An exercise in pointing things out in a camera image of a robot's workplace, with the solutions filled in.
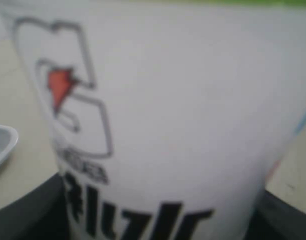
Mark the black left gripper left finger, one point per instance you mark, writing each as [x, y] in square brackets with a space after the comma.
[40, 214]

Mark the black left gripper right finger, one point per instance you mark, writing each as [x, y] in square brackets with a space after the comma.
[275, 219]

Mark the clear plastic drink bottle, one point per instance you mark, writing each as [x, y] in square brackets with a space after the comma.
[166, 117]

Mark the white plastic tray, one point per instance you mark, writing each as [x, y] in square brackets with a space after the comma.
[8, 140]

